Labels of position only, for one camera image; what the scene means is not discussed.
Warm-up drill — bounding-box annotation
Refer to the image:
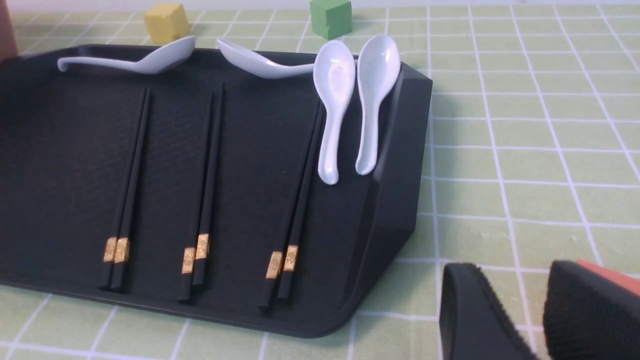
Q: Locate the white ceramic spoon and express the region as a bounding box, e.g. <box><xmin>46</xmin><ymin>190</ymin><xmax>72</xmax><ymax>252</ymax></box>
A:
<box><xmin>217</xmin><ymin>39</ymin><xmax>314</xmax><ymax>79</ymax></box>
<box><xmin>57</xmin><ymin>35</ymin><xmax>196</xmax><ymax>75</ymax></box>
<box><xmin>312</xmin><ymin>39</ymin><xmax>356</xmax><ymax>185</ymax></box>
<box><xmin>355</xmin><ymin>34</ymin><xmax>402</xmax><ymax>176</ymax></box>

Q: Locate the yellow wooden cube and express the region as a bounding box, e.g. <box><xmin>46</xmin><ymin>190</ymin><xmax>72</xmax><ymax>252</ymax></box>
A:
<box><xmin>143</xmin><ymin>2</ymin><xmax>191</xmax><ymax>44</ymax></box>

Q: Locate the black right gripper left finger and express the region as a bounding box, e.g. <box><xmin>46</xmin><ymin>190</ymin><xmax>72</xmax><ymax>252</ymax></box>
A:
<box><xmin>439</xmin><ymin>263</ymin><xmax>538</xmax><ymax>360</ymax></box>

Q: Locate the black chopstick gold band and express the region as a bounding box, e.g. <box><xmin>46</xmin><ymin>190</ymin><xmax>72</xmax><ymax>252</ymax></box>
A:
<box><xmin>258</xmin><ymin>100</ymin><xmax>322</xmax><ymax>312</ymax></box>
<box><xmin>177</xmin><ymin>88</ymin><xmax>216</xmax><ymax>304</ymax></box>
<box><xmin>192</xmin><ymin>82</ymin><xmax>226</xmax><ymax>290</ymax></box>
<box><xmin>278</xmin><ymin>103</ymin><xmax>325</xmax><ymax>301</ymax></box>
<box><xmin>110</xmin><ymin>88</ymin><xmax>152</xmax><ymax>292</ymax></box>
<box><xmin>98</xmin><ymin>87</ymin><xmax>149</xmax><ymax>291</ymax></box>

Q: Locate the white ceramic spoon far left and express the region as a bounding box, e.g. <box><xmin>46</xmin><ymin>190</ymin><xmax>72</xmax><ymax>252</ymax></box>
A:
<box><xmin>57</xmin><ymin>35</ymin><xmax>196</xmax><ymax>75</ymax></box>

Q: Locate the black plastic tray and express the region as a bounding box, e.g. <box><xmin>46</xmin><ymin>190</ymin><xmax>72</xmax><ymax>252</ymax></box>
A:
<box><xmin>0</xmin><ymin>44</ymin><xmax>434</xmax><ymax>338</ymax></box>

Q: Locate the white ceramic spoon far right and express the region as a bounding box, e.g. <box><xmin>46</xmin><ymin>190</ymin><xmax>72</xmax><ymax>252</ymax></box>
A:
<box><xmin>355</xmin><ymin>34</ymin><xmax>402</xmax><ymax>176</ymax></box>

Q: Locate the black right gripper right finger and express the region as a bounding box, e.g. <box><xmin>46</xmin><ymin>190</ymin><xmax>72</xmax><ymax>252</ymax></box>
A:
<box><xmin>542</xmin><ymin>260</ymin><xmax>640</xmax><ymax>360</ymax></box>

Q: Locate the green wooden cube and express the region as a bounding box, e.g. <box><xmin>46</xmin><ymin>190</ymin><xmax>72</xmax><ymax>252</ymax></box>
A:
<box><xmin>310</xmin><ymin>0</ymin><xmax>354</xmax><ymax>41</ymax></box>

